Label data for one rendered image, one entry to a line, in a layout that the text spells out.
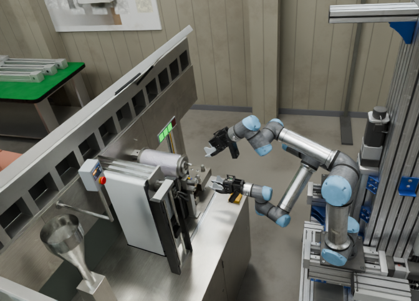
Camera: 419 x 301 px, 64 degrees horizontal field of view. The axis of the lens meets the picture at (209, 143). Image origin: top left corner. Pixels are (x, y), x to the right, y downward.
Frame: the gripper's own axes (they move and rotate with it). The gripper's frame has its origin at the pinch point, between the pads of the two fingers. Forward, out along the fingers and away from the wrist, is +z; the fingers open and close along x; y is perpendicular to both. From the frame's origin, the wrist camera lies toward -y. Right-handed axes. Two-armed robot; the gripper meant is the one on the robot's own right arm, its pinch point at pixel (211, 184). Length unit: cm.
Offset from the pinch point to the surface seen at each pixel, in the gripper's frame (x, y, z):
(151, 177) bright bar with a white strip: 38, 36, 10
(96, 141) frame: 27, 42, 47
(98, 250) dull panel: 54, -11, 46
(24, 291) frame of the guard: 103, 51, 10
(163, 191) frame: 43, 35, 2
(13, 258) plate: 88, 30, 46
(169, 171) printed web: 12.4, 16.5, 18.2
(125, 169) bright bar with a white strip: 34, 35, 28
